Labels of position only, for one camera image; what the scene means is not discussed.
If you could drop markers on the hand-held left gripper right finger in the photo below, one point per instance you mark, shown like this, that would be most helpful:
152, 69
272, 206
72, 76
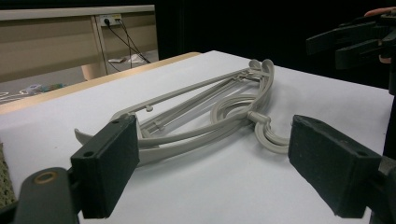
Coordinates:
334, 168

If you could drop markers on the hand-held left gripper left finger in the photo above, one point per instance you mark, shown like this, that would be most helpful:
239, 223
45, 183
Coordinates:
104, 168

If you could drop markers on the grey plastic clothes hanger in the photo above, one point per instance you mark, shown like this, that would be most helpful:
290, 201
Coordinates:
193, 146
199, 132

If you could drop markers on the green woven basket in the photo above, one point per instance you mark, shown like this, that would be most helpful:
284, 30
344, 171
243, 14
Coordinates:
4, 180

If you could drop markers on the black curtain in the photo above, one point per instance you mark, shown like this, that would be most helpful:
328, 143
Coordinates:
249, 28

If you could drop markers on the pile of colourful items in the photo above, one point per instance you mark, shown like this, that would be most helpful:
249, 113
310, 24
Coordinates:
43, 88

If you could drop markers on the white crumpled wrapper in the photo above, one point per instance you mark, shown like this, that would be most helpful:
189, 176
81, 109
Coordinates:
134, 58

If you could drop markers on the white table sheet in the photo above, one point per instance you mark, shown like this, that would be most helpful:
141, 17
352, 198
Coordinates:
218, 186

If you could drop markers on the white hangers on floor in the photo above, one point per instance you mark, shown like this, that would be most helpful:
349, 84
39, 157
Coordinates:
9, 95

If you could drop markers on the beige desk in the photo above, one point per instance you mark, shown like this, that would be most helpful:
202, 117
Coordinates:
46, 46

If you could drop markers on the white power strip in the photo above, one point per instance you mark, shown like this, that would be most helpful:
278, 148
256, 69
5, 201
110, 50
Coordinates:
109, 19

